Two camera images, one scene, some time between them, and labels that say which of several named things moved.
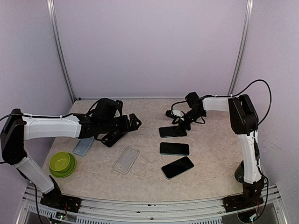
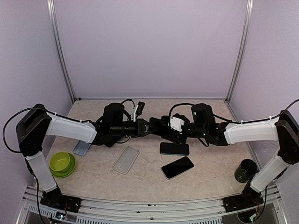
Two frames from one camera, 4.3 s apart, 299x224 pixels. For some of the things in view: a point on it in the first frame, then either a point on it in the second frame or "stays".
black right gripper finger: x=181 y=130 -> x=163 y=121
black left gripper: x=125 y=126 -> x=141 y=127
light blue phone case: x=83 y=145 stays
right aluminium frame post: x=243 y=45 stays
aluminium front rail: x=110 y=211 stays
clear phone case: x=124 y=162 stays
